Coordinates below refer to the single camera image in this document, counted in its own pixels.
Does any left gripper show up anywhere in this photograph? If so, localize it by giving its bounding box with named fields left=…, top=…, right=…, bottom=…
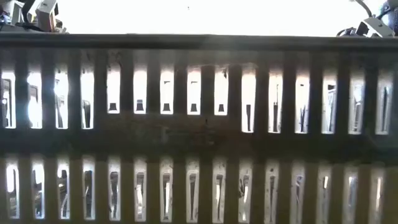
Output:
left=27, top=0, right=68, bottom=34

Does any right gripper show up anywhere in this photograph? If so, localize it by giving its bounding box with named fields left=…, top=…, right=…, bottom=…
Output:
left=336, top=17, right=396, bottom=38

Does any black slotted plastic basket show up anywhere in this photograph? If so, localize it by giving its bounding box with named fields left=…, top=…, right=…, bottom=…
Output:
left=0, top=30, right=398, bottom=224

